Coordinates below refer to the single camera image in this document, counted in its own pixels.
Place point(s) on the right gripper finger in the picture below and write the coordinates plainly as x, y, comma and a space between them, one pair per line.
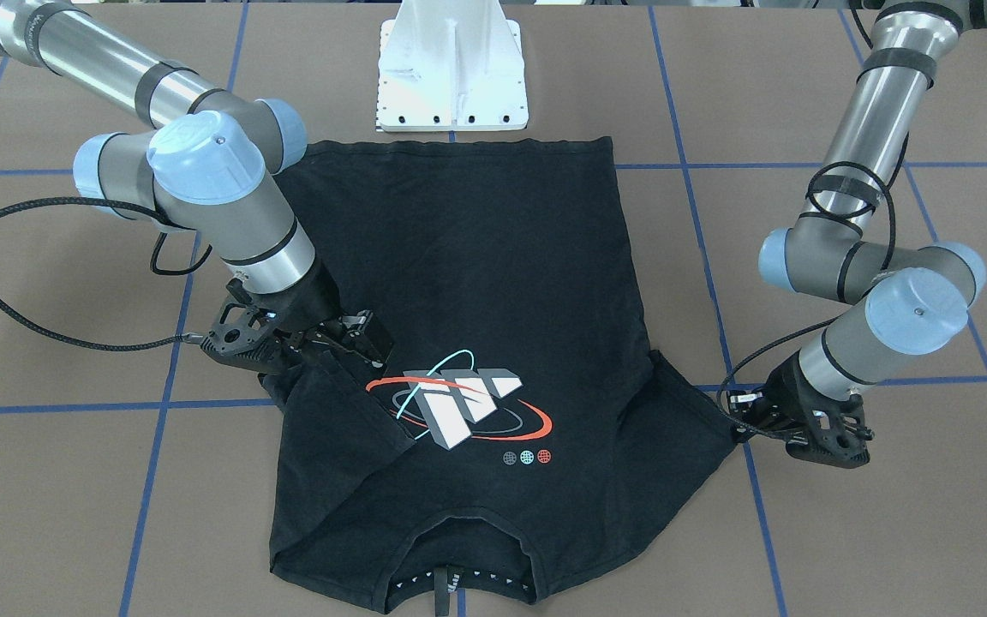
322, 347
364, 334

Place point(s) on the black t-shirt with logo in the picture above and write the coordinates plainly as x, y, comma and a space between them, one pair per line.
523, 437

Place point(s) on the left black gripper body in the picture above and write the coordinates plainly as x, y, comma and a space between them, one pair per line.
790, 383

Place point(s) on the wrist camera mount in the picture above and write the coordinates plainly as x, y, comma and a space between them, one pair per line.
245, 334
833, 432

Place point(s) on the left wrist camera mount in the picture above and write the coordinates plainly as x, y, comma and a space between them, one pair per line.
833, 432

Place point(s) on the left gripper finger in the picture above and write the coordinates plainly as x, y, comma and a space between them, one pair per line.
745, 428
747, 403

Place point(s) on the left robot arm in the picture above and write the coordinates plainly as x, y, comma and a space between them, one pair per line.
901, 304

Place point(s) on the white camera pole base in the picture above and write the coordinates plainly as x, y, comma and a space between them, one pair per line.
451, 65

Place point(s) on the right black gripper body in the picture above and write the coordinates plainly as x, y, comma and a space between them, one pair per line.
315, 300

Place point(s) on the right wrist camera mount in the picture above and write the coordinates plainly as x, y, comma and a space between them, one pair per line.
245, 334

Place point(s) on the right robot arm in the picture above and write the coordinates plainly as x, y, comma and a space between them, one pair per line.
207, 165

